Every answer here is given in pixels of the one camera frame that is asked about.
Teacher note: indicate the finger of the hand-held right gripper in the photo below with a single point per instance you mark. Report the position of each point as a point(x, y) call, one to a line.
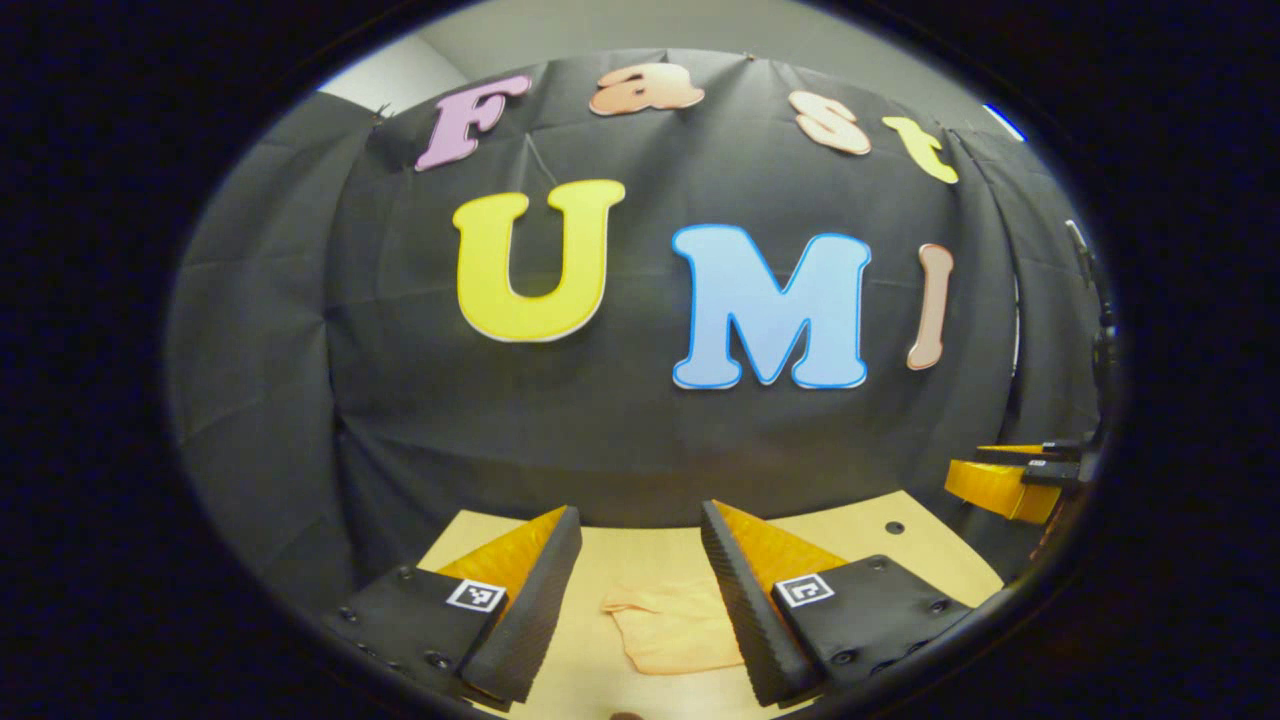
point(1020, 455)
point(1000, 488)

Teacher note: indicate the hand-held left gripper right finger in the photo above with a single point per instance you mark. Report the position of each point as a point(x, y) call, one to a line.
point(745, 620)

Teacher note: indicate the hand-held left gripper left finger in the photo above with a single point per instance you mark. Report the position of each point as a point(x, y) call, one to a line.
point(535, 610)

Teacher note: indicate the orange T-shirt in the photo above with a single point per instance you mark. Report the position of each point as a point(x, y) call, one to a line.
point(670, 630)

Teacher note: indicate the black backdrop cloth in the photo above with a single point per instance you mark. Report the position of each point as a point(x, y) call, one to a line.
point(620, 430)

